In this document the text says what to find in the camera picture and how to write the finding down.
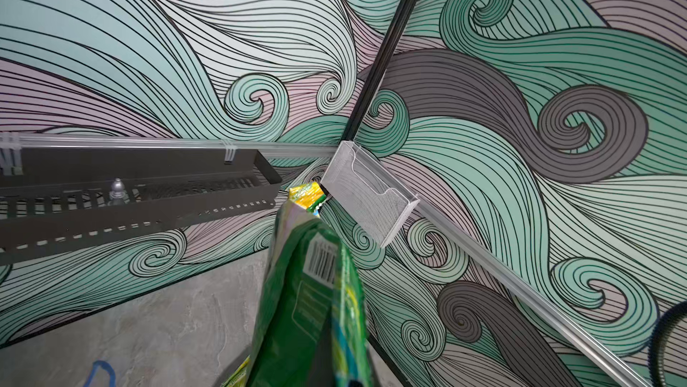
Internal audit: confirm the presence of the blue checkered paper bag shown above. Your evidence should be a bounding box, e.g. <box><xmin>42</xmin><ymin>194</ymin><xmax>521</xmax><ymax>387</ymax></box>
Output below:
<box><xmin>82</xmin><ymin>360</ymin><xmax>117</xmax><ymax>387</ymax></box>

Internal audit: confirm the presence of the clear plastic wall holder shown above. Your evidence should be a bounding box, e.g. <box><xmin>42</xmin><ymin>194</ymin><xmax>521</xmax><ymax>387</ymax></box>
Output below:
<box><xmin>321</xmin><ymin>141</ymin><xmax>420</xmax><ymax>248</ymax></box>

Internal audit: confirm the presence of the black wall tray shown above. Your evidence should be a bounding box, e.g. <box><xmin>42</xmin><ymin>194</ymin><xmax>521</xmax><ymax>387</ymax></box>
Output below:
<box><xmin>1</xmin><ymin>148</ymin><xmax>282</xmax><ymax>265</ymax></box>

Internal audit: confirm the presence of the grey horizontal wall rail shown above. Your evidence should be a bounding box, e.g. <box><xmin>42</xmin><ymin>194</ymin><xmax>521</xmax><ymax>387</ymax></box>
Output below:
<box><xmin>1</xmin><ymin>132</ymin><xmax>337</xmax><ymax>159</ymax></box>

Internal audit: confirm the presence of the grey right wall rail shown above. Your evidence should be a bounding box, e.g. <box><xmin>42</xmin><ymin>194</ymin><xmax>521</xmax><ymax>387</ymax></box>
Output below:
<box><xmin>369</xmin><ymin>155</ymin><xmax>653</xmax><ymax>387</ymax></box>

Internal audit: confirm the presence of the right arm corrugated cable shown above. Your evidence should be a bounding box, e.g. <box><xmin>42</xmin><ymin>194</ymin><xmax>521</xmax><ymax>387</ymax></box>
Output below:
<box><xmin>647</xmin><ymin>300</ymin><xmax>687</xmax><ymax>387</ymax></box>

